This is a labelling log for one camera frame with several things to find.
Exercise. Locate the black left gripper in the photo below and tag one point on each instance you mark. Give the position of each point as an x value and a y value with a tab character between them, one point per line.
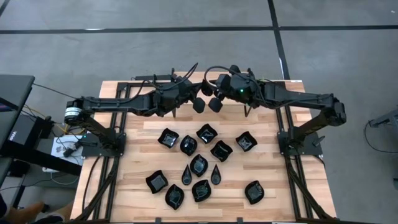
169	98

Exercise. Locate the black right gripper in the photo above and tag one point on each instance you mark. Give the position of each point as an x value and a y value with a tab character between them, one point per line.
254	93

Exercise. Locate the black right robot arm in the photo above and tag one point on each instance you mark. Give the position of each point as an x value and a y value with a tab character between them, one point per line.
298	98

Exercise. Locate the black thin metal strut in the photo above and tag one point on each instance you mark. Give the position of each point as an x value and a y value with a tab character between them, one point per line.
247	111
174	112

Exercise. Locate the black angular bowl plate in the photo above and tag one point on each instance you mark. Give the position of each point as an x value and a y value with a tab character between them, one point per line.
206	133

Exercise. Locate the black computer tower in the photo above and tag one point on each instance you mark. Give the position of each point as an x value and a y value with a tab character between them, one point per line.
154	77

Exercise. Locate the large black angular plate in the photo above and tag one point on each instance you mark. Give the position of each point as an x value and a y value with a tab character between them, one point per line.
168	137

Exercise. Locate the black square dish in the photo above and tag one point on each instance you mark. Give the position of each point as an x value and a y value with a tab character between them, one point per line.
221	151

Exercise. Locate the small black leaf plate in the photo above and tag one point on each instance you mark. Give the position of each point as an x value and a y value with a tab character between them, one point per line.
215	175
198	165
186	175

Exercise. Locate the black square angular plate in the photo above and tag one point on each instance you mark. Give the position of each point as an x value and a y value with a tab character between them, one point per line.
156	181

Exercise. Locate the black power adapter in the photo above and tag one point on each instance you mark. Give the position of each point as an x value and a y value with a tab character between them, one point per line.
69	152

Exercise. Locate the white printed paper sheet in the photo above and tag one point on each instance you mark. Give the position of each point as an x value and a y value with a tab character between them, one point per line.
62	146

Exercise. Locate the grey metal stand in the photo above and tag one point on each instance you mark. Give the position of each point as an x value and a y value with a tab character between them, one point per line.
385	119

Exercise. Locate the white power strip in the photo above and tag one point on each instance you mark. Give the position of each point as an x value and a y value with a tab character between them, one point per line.
49	170

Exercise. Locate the black computer box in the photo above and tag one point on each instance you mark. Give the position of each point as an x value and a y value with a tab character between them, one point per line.
23	130

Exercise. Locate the black desk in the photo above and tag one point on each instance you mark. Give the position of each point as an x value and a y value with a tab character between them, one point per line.
15	93

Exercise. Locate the person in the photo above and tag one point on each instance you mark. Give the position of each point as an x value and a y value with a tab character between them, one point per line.
21	213

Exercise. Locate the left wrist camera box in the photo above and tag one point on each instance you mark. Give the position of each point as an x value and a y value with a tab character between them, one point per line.
183	86

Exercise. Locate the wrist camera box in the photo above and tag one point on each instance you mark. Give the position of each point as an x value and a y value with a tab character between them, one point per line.
241	88
183	86

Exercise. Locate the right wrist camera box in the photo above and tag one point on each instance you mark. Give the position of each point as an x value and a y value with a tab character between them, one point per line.
241	88

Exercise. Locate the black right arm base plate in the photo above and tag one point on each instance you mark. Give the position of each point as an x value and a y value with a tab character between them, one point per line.
301	143

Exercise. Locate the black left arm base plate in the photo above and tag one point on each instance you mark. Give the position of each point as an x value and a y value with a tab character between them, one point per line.
104	147

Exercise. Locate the black table frame rail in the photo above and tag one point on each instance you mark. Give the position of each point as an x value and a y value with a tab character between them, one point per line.
293	177

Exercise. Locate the black aluminium frame rails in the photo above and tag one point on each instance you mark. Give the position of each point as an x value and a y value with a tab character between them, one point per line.
119	174

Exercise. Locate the small black edge bracket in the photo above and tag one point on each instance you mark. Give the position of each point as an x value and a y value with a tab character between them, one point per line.
239	220
158	220

